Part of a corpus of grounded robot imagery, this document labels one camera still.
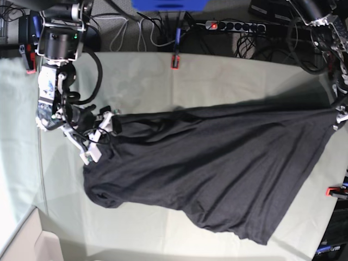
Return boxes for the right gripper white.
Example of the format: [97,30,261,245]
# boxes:
[62,108,122,165]

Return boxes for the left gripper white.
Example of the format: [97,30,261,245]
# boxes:
[333,105,347,131]

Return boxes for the black t-shirt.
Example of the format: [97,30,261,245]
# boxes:
[83,103,337,245]

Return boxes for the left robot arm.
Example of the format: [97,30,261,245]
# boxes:
[286,1,347,130]

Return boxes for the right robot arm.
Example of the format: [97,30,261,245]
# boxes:
[36,1,121,165]

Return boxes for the red black clamp right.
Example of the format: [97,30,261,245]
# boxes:
[326,187,347,200]

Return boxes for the red black clamp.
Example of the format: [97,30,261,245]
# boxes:
[19,44,36,74]
[326,187,347,200]
[171,54,180,70]

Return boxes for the light green table cloth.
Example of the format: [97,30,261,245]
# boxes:
[1,53,347,260]

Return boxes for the red black clamp middle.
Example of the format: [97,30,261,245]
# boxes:
[171,54,180,70]

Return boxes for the red black clamp left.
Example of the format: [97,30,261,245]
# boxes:
[19,44,36,74]

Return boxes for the blue plastic box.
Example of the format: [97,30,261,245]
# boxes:
[132,0,208,11]

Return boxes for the black power strip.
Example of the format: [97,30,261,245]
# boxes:
[205,20,266,34]

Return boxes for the beige side table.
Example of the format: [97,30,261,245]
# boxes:
[1,207,64,261]

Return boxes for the white cable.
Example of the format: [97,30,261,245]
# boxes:
[89,16,164,52]

